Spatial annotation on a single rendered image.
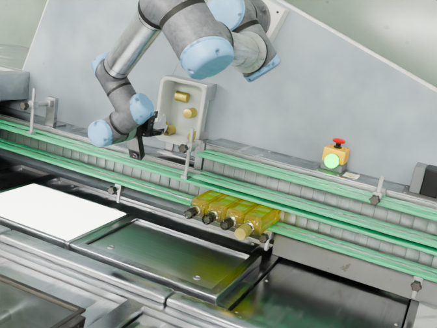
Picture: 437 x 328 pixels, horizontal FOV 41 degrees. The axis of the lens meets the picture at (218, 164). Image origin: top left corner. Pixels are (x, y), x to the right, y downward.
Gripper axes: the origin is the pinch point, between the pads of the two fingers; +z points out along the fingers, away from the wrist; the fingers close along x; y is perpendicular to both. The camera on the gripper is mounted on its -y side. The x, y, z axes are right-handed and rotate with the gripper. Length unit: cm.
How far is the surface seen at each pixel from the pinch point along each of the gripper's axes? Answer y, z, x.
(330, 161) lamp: 3, 6, -57
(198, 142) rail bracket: -1.7, 0.9, -14.6
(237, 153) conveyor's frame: -2.2, 3.8, -27.5
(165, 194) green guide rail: -20.7, -3.7, -8.3
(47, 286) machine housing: -34, -56, -5
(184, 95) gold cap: 10.3, 11.6, -1.6
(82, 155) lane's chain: -19.5, 3.9, 31.5
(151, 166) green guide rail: -13.9, 0.0, 0.3
